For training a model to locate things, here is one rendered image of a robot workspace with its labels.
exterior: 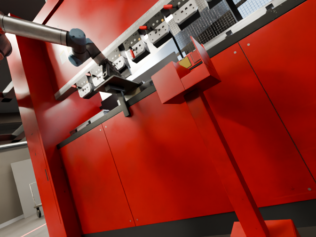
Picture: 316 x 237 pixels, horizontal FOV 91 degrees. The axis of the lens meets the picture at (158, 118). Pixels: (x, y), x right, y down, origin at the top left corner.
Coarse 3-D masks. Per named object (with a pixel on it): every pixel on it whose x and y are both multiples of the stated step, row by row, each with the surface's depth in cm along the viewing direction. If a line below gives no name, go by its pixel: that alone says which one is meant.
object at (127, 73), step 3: (123, 69) 121; (126, 69) 120; (129, 69) 120; (120, 72) 122; (123, 72) 121; (126, 72) 120; (129, 72) 118; (123, 75) 121; (126, 75) 120; (129, 75) 119; (126, 78) 121; (129, 78) 120
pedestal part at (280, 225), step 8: (240, 224) 61; (272, 224) 54; (280, 224) 53; (288, 224) 52; (232, 232) 58; (240, 232) 57; (272, 232) 51; (280, 232) 50; (288, 232) 49; (296, 232) 49
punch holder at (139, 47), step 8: (136, 32) 111; (128, 40) 114; (136, 40) 111; (144, 40) 114; (128, 48) 114; (136, 48) 112; (144, 48) 109; (128, 56) 114; (136, 56) 112; (144, 56) 116
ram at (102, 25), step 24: (72, 0) 143; (96, 0) 129; (120, 0) 117; (144, 0) 108; (168, 0) 100; (48, 24) 161; (72, 24) 143; (96, 24) 129; (120, 24) 118; (48, 48) 161; (48, 72) 162; (72, 72) 144
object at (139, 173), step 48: (240, 48) 72; (288, 48) 64; (240, 96) 72; (288, 96) 64; (96, 144) 116; (144, 144) 97; (192, 144) 83; (240, 144) 73; (288, 144) 65; (96, 192) 117; (144, 192) 97; (192, 192) 83; (288, 192) 65
